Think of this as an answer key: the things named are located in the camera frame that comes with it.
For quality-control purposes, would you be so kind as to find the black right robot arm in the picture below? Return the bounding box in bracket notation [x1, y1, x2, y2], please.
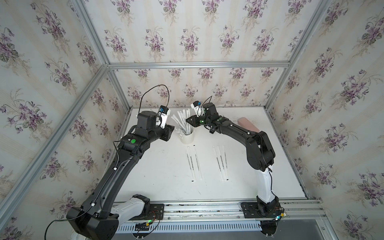
[187, 101, 279, 216]

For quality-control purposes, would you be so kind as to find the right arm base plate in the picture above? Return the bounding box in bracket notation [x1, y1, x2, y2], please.
[241, 200, 285, 220]

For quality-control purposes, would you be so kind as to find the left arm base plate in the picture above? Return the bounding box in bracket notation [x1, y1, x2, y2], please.
[130, 204, 165, 221]

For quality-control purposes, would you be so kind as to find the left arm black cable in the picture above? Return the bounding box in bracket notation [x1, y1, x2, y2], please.
[138, 84, 171, 112]

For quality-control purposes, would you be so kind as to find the bundle of wrapped straws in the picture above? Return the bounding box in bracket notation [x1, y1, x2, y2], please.
[171, 110, 193, 136]

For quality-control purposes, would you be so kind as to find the white straw cup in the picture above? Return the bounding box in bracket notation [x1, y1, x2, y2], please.
[179, 130, 195, 145]

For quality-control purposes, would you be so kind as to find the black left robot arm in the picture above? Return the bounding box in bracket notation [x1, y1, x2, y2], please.
[67, 106, 175, 240]

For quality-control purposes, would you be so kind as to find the pink eraser case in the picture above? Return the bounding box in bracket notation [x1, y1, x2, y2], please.
[238, 117, 260, 133]

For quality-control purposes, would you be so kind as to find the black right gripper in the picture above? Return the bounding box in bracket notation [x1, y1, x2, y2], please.
[183, 113, 211, 128]

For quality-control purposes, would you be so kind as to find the aluminium mounting rail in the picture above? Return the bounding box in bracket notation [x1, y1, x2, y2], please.
[109, 200, 327, 224]

